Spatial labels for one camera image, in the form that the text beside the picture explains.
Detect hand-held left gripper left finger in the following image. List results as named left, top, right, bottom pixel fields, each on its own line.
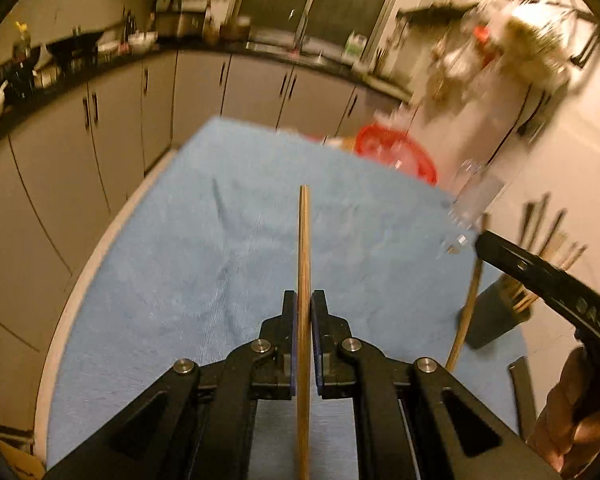
left=42, top=290, right=298, bottom=480

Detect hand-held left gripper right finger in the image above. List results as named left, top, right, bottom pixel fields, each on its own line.
left=311, top=290, right=563, bottom=480

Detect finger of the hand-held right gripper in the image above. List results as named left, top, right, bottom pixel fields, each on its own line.
left=475, top=230, right=600, bottom=333

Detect bunch of wooden chopsticks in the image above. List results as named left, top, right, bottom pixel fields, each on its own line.
left=500, top=192, right=588, bottom=311

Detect dark chopstick holder cup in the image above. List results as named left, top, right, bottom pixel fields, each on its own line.
left=465, top=275, right=538, bottom=351

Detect brown wooden chopstick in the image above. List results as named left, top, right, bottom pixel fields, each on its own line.
left=445, top=212, right=491, bottom=370
left=295, top=185, right=313, bottom=480

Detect person's right hand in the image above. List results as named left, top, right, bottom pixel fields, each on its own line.
left=525, top=347, right=600, bottom=478

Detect clear plastic bottle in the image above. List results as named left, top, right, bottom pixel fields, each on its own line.
left=440, top=157, right=506, bottom=256

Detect blue table cloth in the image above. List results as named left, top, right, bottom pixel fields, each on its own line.
left=45, top=115, right=531, bottom=480

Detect red plastic basket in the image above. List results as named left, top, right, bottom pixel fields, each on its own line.
left=355, top=122, right=438, bottom=186

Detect hanging bag of flatbread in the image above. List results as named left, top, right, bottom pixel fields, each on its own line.
left=480, top=0, right=576, bottom=96

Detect dark hanging bag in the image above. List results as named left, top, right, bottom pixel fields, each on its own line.
left=397, top=2, right=466, bottom=26

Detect cardboard box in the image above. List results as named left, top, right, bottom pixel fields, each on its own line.
left=0, top=435, right=46, bottom=480

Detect green detergent bottle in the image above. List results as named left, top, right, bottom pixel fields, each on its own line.
left=341, top=32, right=368, bottom=63

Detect grey lower kitchen cabinets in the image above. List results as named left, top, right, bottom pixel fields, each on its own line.
left=0, top=45, right=416, bottom=356

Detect kitchen window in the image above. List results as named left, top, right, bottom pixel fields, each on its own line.
left=230, top=0, right=411, bottom=56

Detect silver toaster oven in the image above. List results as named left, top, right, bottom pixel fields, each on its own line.
left=155, top=7, right=206, bottom=38

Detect black wok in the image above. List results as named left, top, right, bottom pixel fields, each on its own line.
left=45, top=30, right=106, bottom=68

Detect black cooking pot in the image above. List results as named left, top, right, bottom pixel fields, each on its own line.
left=0, top=45, right=43, bottom=102

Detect yellow capped bottle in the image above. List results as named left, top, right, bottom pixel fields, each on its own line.
left=12, top=22, right=33, bottom=57

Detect black wall hook rail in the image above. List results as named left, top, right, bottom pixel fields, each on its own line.
left=500, top=0, right=600, bottom=18

